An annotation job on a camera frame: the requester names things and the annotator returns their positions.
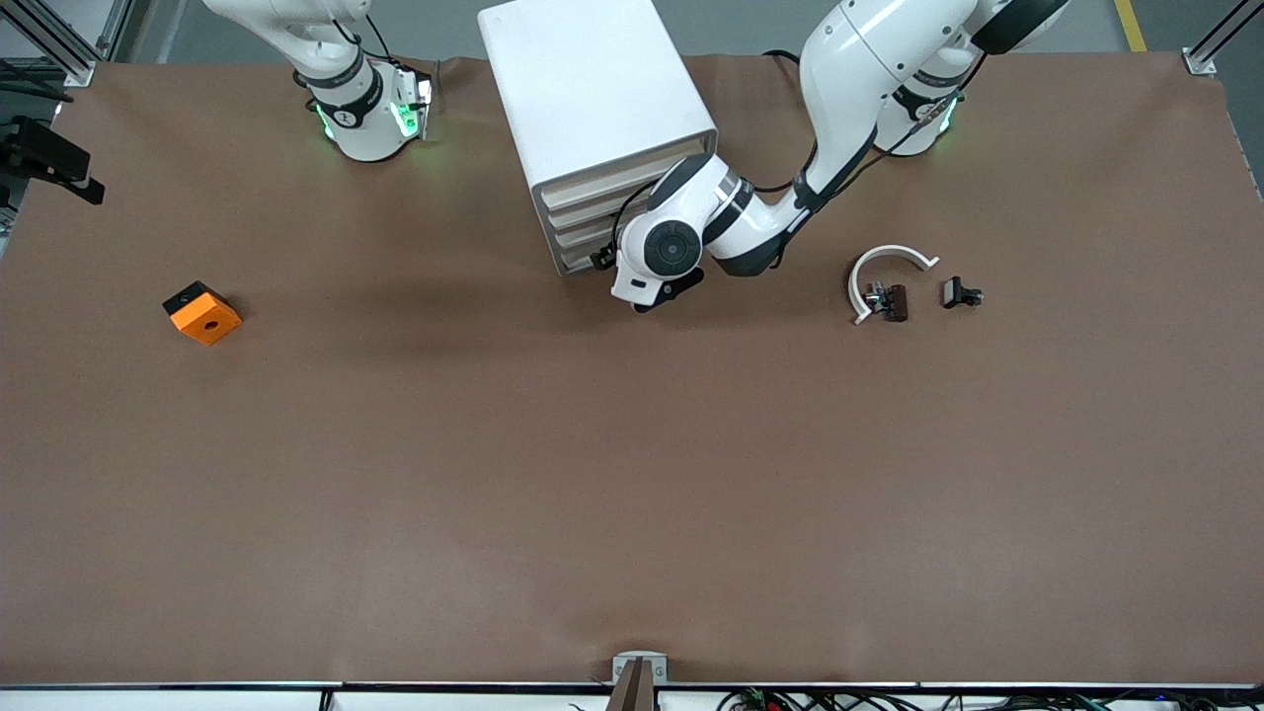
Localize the small brown electrical component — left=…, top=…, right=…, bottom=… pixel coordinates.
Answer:
left=864, top=282, right=910, bottom=324

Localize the grey metal bracket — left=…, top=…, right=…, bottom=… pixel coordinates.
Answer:
left=611, top=651, right=670, bottom=685

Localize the brown table mat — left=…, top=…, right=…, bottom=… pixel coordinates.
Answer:
left=0, top=51, right=1264, bottom=687

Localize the orange box with black base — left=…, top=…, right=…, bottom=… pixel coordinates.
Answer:
left=162, top=280, right=243, bottom=347

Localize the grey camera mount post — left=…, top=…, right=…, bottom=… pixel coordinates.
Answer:
left=604, top=660, right=660, bottom=711

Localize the aluminium frame post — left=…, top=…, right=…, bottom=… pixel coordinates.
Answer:
left=0, top=0, right=149, bottom=90
left=1183, top=0, right=1264, bottom=76

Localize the white curved plastic ring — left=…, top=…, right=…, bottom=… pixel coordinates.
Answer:
left=847, top=244, right=941, bottom=326

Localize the bundle of black cables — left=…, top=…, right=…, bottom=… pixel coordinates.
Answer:
left=716, top=687, right=1264, bottom=711

